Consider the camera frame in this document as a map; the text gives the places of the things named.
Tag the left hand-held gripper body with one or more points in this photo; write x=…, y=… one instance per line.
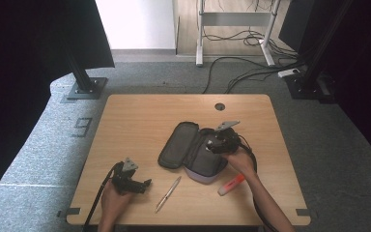
x=124, y=180

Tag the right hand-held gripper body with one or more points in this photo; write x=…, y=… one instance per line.
x=228, y=141

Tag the dark grey pencil case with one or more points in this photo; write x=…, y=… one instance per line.
x=190, y=151

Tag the person's left hand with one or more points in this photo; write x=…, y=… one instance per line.
x=114, y=201

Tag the person's right hand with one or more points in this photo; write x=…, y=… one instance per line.
x=241, y=162

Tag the silver pen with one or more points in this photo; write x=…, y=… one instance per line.
x=168, y=194

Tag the orange highlighter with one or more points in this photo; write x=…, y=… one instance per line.
x=230, y=186

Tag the white power strip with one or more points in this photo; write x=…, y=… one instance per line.
x=288, y=72

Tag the black curtain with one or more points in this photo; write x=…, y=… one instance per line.
x=364, y=80
x=29, y=64

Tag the black stand with base plate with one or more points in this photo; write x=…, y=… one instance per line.
x=87, y=87
x=312, y=83

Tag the white desk frame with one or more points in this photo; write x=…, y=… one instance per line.
x=235, y=18

